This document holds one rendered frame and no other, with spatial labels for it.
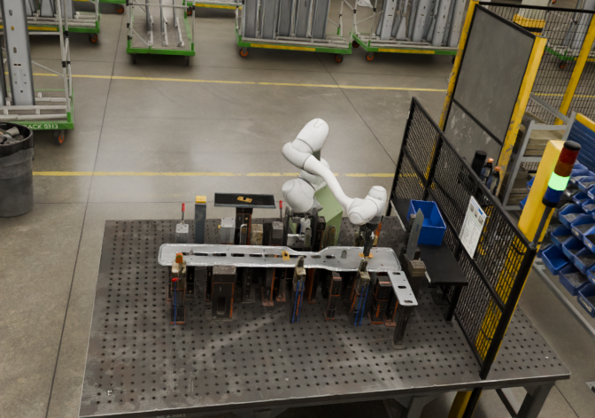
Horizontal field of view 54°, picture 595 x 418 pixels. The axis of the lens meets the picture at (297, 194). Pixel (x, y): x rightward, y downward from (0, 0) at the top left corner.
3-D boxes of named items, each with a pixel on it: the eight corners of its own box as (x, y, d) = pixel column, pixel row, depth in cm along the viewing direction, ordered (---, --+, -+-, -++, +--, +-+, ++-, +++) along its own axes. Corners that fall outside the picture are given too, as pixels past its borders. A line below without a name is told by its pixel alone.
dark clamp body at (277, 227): (264, 282, 358) (270, 230, 339) (263, 268, 369) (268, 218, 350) (282, 282, 360) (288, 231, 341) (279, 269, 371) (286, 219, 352)
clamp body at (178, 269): (167, 327, 316) (167, 274, 298) (169, 308, 328) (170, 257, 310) (188, 327, 317) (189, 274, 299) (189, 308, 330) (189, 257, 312)
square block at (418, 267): (400, 316, 345) (413, 267, 327) (397, 307, 352) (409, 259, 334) (413, 316, 346) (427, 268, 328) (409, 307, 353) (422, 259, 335)
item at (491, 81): (486, 254, 539) (560, 40, 439) (472, 255, 536) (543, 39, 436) (429, 182, 651) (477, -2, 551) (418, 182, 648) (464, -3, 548)
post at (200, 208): (192, 264, 365) (194, 204, 343) (192, 257, 371) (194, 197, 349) (204, 264, 366) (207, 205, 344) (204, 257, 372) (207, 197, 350)
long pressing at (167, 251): (156, 268, 312) (156, 266, 311) (159, 243, 331) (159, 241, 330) (403, 272, 334) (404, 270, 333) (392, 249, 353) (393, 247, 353)
